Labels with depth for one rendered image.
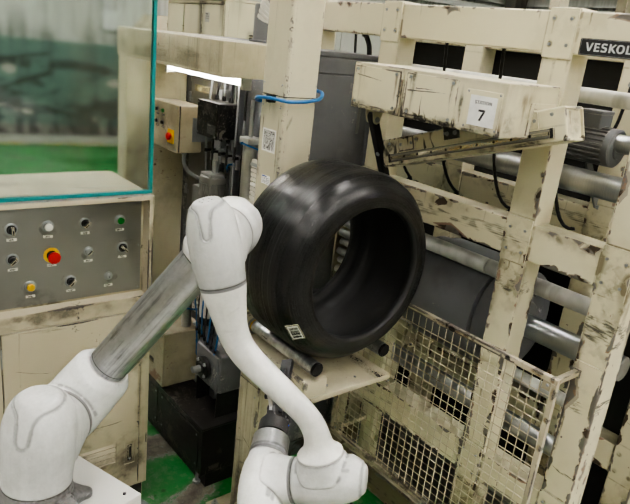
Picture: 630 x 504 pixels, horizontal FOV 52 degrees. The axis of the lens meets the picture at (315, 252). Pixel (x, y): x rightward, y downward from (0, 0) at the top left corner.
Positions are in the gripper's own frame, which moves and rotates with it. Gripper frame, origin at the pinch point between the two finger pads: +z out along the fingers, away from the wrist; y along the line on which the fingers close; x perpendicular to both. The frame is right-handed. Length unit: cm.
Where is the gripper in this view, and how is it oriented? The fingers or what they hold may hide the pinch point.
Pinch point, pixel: (285, 371)
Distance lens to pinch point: 173.5
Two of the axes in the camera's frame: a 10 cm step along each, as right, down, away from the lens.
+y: 3.0, 7.6, 5.8
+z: 1.3, -6.3, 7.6
